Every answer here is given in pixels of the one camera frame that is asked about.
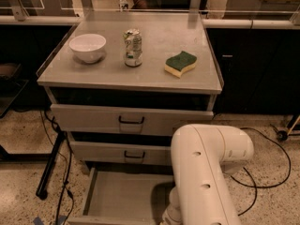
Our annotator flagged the grey bottom drawer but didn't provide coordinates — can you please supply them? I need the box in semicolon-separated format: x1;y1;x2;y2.
67;163;174;225

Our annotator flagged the black floor cable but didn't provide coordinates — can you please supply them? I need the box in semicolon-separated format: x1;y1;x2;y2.
38;110;75;225
230;127;293;217

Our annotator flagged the wheeled cart base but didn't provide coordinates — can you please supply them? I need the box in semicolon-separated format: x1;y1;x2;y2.
272;113;300;142

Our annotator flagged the clear water bottle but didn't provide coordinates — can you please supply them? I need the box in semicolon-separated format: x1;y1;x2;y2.
119;0;128;11

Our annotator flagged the green white soda can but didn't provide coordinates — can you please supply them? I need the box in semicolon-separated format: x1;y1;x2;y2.
123;28;143;68

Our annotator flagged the grey drawer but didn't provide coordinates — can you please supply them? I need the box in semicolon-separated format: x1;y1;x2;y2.
51;104;213;136
70;142;172;166
67;163;174;225

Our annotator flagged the black floor cable left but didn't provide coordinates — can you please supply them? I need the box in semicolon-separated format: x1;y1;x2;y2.
38;110;75;225

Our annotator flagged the black table leg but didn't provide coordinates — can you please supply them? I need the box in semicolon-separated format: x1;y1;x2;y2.
36;132;64;200

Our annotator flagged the white ceramic bowl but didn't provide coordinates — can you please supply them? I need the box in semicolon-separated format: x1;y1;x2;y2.
68;34;106;64

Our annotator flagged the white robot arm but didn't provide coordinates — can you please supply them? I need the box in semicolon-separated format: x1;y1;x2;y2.
159;124;254;225

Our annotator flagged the green yellow sponge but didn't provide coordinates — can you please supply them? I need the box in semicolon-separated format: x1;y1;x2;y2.
164;51;197;78

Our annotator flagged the black floor cable right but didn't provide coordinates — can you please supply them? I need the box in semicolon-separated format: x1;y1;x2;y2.
230;127;293;217

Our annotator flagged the grey drawer cabinet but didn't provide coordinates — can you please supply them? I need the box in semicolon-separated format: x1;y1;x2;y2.
37;11;222;167

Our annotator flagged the grey top drawer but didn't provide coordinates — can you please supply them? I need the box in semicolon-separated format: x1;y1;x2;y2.
51;104;213;136

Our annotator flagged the white rail bar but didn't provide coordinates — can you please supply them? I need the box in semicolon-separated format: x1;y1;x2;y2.
0;16;300;30

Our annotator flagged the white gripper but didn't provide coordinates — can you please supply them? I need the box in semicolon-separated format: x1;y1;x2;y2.
160;205;182;225

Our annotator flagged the grey middle drawer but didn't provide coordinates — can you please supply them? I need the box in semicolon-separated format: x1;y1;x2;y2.
70;142;172;166

